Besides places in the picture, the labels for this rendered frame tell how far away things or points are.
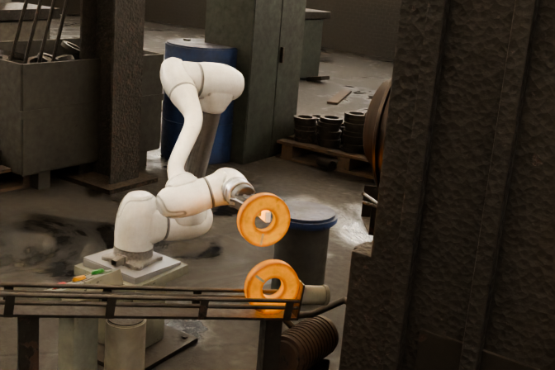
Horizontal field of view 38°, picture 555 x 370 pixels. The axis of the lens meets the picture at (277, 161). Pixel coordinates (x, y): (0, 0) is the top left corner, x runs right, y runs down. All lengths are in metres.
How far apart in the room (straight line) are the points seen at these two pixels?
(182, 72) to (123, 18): 2.36
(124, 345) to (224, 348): 1.03
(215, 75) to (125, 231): 0.70
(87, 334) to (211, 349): 0.94
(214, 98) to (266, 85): 3.22
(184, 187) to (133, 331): 0.46
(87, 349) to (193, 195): 0.57
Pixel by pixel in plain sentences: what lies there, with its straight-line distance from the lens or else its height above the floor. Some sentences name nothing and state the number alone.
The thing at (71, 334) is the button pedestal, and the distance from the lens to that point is 2.54.
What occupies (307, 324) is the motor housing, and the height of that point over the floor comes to 0.53.
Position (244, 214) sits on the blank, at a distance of 2.25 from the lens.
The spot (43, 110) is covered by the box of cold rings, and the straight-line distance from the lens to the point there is 5.24.
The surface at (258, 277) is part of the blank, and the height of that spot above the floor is 0.74.
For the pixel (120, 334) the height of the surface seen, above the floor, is 0.49.
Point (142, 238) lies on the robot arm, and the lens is 3.16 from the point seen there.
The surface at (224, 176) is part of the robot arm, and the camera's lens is 2.53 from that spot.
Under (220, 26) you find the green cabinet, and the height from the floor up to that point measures 1.02.
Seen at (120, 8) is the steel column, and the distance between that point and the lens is 5.21.
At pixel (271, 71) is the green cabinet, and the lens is 6.21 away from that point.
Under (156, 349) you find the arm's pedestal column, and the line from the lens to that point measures 3.35.
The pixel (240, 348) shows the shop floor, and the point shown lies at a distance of 3.42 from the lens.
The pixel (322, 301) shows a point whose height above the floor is 0.66.
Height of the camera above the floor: 1.61
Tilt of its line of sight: 15 degrees down
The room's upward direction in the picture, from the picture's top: 5 degrees clockwise
